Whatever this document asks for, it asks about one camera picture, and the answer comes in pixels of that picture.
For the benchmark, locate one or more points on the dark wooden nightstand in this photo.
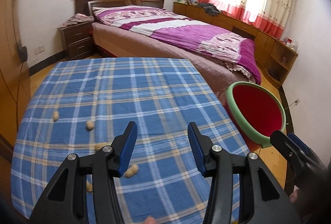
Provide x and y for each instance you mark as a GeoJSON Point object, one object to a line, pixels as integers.
{"type": "Point", "coordinates": [77, 41]}

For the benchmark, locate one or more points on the person's right hand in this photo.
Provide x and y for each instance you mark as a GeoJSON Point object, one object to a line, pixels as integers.
{"type": "Point", "coordinates": [294, 196]}

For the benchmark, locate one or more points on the red bin green rim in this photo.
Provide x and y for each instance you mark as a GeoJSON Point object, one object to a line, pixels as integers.
{"type": "Point", "coordinates": [256, 112]}

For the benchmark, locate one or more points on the peanut middle upright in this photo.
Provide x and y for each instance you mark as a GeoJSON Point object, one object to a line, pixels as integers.
{"type": "Point", "coordinates": [55, 116]}

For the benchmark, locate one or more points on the peanut beside orange wrapper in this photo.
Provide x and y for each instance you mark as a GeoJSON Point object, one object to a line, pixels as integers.
{"type": "Point", "coordinates": [99, 146]}

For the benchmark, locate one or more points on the peanut front centre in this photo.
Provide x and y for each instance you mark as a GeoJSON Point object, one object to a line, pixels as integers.
{"type": "Point", "coordinates": [131, 171]}

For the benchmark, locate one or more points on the long wooden low cabinet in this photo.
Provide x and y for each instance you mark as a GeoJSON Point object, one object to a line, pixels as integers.
{"type": "Point", "coordinates": [273, 57]}

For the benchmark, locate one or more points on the peanut near front edge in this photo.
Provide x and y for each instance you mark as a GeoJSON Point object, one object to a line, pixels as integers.
{"type": "Point", "coordinates": [89, 186]}

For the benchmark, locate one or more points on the walnut shell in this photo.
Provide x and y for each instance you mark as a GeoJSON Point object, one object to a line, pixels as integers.
{"type": "Point", "coordinates": [89, 125]}

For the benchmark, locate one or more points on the blue plaid tablecloth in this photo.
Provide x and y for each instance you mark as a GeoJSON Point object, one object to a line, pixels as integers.
{"type": "Point", "coordinates": [162, 96]}

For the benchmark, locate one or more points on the purple floral quilt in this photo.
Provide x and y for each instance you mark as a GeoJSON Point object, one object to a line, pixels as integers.
{"type": "Point", "coordinates": [213, 42]}

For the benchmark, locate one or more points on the black charger on cord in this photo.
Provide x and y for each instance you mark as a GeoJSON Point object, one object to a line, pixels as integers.
{"type": "Point", "coordinates": [22, 52]}

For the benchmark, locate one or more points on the wooden bed with headboard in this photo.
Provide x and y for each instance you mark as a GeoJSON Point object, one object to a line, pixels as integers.
{"type": "Point", "coordinates": [112, 41]}

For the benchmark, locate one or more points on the folded clothes on nightstand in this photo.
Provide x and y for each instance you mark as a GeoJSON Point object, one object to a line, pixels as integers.
{"type": "Point", "coordinates": [76, 19]}

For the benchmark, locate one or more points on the wooden wardrobe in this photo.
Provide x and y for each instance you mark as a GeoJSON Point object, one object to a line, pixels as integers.
{"type": "Point", "coordinates": [15, 78]}

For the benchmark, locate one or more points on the wall power socket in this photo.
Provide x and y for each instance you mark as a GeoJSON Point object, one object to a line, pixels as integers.
{"type": "Point", "coordinates": [39, 50]}

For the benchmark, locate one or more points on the dark clothes pile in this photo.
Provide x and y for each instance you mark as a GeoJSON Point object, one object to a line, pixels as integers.
{"type": "Point", "coordinates": [209, 9]}

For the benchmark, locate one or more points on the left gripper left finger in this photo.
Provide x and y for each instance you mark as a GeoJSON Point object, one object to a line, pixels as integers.
{"type": "Point", "coordinates": [64, 200]}

